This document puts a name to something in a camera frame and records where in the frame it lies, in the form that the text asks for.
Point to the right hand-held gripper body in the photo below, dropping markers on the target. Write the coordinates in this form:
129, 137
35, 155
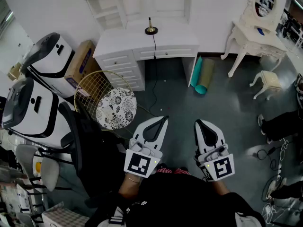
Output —
221, 167

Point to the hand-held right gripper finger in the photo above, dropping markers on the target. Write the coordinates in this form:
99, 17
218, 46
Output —
198, 141
217, 136

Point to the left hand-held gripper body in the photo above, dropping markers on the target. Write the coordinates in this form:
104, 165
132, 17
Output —
142, 164

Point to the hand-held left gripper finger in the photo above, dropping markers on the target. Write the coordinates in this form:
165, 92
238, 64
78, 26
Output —
162, 136
140, 131

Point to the white table lamp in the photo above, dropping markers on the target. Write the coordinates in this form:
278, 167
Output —
151, 31

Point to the person's left forearm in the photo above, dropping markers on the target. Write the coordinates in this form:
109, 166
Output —
129, 188

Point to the person's right forearm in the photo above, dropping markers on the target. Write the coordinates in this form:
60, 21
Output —
221, 188

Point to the white desk with hutch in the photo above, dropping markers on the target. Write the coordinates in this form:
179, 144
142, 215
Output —
123, 40

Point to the red checked trousers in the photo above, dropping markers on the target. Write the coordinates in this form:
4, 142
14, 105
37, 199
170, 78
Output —
165, 171

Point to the white phone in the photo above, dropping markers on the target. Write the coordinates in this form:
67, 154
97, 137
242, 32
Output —
110, 114

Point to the floral seat cushion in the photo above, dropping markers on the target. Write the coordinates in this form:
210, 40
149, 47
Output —
118, 103

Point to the person's black shirt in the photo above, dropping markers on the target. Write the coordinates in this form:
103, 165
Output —
184, 202

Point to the black office chair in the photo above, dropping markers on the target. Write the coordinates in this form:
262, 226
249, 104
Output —
90, 145

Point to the olive rolled mat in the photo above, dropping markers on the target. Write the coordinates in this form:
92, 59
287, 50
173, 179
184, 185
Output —
207, 72

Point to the teal rolled mat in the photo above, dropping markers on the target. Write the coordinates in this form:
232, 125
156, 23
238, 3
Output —
197, 72

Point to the white ornate stool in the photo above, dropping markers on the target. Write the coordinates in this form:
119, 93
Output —
271, 79

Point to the grey padded chair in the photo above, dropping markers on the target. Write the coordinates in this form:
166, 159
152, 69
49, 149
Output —
24, 159
49, 174

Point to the brown cardboard box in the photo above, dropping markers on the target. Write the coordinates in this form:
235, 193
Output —
82, 58

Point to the checked pattern box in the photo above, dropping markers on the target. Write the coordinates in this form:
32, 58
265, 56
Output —
64, 217

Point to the white ornate vanity table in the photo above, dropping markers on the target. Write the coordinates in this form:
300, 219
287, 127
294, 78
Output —
251, 41

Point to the white and black robot machine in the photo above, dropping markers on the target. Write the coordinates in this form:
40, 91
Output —
52, 58
35, 112

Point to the small blue item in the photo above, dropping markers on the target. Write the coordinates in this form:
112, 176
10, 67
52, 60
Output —
260, 31

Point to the oval vanity mirror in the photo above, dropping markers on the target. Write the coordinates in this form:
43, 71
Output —
265, 2

